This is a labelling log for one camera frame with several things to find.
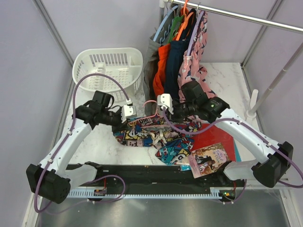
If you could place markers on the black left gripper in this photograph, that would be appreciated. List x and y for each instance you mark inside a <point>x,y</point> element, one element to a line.
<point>121,127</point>

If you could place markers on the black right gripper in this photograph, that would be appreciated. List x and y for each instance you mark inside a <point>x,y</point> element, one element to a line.
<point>174,117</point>

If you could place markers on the pink wire hanger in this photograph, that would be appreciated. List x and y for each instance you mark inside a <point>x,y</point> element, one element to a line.
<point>151,113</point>

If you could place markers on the comic print shorts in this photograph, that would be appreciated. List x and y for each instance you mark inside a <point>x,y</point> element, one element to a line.
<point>171,145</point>

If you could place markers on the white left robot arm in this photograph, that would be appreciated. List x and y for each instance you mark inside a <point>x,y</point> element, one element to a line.
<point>51,179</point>

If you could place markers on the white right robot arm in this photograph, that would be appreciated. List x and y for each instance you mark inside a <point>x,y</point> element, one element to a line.
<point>271,158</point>

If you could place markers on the navy blue shorts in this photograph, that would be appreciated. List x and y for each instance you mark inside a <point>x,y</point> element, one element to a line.
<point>175,58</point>

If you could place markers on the orange shorts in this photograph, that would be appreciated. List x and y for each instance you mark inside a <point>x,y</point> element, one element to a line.
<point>160,76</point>

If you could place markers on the pink shark print shorts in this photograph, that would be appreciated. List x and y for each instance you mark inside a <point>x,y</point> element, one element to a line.
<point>192,68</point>

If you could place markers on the grey shorts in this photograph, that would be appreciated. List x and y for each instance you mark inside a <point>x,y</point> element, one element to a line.
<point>151,59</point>

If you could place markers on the light blue hanger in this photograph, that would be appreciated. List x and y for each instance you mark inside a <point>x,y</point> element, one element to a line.
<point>163,23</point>

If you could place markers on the green hanger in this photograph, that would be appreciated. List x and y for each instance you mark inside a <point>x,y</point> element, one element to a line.
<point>177,22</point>

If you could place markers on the lilac hanger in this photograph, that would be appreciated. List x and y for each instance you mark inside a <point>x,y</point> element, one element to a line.
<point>194,34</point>

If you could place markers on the orange hanger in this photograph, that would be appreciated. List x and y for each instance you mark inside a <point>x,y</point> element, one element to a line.
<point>187,16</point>

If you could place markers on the red plastic folder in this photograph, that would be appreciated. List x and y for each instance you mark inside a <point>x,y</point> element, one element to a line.
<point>215,135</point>

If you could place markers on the white laundry basket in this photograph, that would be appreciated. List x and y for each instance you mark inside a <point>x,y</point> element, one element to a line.
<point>122,64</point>

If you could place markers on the Taming of Shrew book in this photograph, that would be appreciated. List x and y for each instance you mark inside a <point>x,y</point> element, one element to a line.
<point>207,160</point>

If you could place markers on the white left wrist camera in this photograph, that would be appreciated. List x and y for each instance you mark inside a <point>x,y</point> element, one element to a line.
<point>127,112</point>

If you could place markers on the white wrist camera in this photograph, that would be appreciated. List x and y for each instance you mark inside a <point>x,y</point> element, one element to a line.
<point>127,112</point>
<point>164,102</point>

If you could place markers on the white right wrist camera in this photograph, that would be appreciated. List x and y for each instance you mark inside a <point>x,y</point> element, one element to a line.
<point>164,102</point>

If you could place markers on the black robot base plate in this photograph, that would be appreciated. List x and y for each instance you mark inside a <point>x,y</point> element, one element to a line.
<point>164,179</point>

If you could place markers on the light blue cable duct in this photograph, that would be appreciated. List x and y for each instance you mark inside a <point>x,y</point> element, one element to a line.
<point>96,193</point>

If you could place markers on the metal clothes rail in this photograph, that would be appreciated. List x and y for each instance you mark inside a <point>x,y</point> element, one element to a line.
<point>256,20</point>

